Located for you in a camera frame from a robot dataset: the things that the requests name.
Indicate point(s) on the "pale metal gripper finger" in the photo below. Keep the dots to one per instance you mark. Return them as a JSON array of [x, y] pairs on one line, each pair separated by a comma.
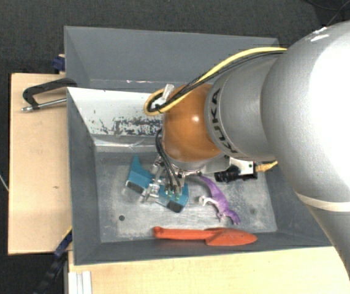
[[146, 194], [157, 190]]

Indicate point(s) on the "grey metal bin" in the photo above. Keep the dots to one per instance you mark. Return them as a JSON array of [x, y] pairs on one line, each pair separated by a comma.
[[107, 194]]

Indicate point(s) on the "purple toy dinosaur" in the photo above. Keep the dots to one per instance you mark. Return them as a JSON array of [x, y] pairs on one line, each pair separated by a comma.
[[219, 199]]

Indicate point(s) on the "orange toy shovel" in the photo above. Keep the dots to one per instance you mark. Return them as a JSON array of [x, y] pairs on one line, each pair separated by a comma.
[[223, 237]]

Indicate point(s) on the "pale wood flat board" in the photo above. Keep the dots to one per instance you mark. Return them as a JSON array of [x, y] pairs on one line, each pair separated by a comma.
[[36, 179]]

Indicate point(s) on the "black cylinder on white bracket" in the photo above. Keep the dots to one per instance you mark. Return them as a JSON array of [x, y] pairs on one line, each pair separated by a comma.
[[230, 175]]

